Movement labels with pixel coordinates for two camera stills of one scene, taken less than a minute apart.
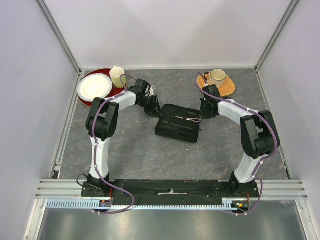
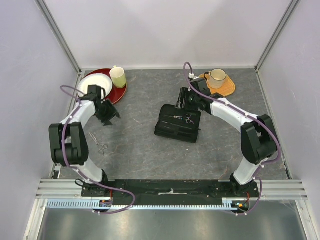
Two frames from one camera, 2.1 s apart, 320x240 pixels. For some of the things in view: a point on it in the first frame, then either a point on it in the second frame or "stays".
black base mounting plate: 172,189 stays
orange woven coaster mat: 228,88 stays
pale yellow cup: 115,73 stays
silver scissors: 198,120 -> 187,119
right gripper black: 204,115 -> 184,93
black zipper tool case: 173,123 stays
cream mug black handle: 216,76 stays
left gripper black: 155,109 -> 112,111
